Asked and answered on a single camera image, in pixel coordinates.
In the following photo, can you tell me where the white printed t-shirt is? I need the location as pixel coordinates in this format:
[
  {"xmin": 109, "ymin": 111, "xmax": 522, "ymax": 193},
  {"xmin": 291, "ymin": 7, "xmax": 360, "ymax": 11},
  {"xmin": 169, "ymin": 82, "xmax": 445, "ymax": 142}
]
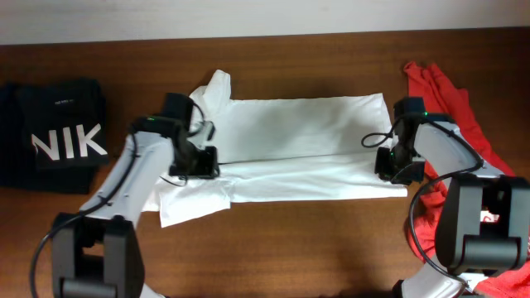
[{"xmin": 145, "ymin": 70, "xmax": 407, "ymax": 227}]

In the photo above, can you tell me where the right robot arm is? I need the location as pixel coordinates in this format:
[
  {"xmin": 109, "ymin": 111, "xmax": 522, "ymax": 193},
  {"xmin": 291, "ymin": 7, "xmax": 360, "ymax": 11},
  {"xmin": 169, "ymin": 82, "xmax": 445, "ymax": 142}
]
[{"xmin": 374, "ymin": 97, "xmax": 529, "ymax": 298}]

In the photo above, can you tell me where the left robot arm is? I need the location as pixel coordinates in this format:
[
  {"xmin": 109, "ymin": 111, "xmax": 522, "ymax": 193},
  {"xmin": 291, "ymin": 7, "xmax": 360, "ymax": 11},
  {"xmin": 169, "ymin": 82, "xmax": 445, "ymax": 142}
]
[{"xmin": 46, "ymin": 94, "xmax": 220, "ymax": 298}]

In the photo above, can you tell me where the red t-shirt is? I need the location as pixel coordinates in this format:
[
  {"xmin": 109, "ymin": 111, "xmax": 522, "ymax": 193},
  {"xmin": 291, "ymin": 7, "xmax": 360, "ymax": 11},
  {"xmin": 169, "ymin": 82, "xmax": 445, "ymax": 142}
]
[{"xmin": 403, "ymin": 61, "xmax": 529, "ymax": 298}]

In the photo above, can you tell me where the black folded t-shirt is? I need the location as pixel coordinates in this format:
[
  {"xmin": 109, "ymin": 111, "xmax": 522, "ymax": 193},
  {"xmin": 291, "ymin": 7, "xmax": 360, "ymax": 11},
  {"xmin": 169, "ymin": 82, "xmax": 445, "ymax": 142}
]
[{"xmin": 1, "ymin": 79, "xmax": 108, "ymax": 195}]

